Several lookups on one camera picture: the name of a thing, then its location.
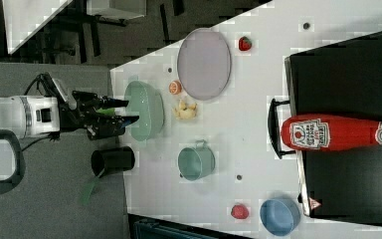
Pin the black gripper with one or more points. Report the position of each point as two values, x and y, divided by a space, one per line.
85 111

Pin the red felt ketchup bottle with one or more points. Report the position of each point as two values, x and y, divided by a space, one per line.
330 133

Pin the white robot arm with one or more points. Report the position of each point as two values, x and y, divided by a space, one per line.
34 116

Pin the black oval robot base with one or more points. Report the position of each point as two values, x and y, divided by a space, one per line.
12 163

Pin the black toaster oven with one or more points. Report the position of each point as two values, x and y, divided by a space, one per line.
342 79

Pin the green perforated colander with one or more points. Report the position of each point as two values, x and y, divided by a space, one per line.
145 102

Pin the black cylindrical cup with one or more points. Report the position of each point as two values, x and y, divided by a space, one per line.
111 161

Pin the orange slice toy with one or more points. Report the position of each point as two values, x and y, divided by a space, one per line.
175 87

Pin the yellow peeled banana toy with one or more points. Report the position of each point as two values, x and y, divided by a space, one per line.
184 111

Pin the green metal pot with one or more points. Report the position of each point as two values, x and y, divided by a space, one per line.
196 162

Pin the lilac round plate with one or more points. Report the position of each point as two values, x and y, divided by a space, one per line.
204 64

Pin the red strawberry toy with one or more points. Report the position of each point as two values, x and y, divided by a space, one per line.
245 44
240 211

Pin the blue bowl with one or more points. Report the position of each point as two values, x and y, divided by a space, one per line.
280 216

